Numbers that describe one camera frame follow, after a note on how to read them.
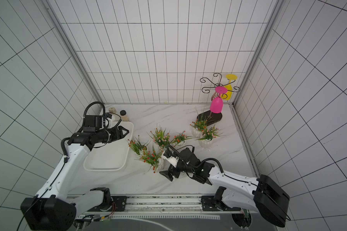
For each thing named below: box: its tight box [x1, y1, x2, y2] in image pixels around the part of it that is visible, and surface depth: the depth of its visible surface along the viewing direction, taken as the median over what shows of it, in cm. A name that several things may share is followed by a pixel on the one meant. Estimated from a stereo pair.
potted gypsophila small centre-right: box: [170, 130, 193, 148], surface depth 86 cm
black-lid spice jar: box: [119, 109, 129, 122], surface depth 103 cm
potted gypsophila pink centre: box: [146, 123, 171, 152], surface depth 85 cm
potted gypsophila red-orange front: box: [133, 145, 165, 174], surface depth 80 cm
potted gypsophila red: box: [124, 134, 152, 155], surface depth 85 cm
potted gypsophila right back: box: [189, 113, 208, 138], surface depth 94 cm
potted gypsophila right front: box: [194, 126, 227, 149], surface depth 91 cm
